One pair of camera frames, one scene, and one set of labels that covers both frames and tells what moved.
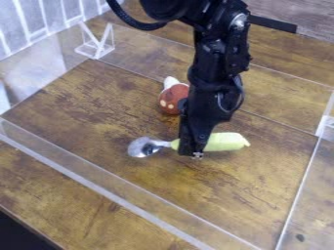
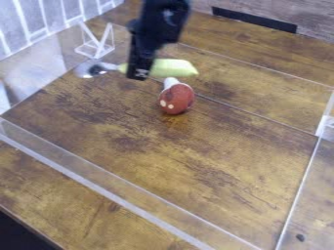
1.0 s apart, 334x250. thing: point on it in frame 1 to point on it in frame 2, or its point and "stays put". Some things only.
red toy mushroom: (175, 91) stays put
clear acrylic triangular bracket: (94, 48) stays put
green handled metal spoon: (140, 145) to (171, 67)
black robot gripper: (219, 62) to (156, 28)
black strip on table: (272, 23) stays put
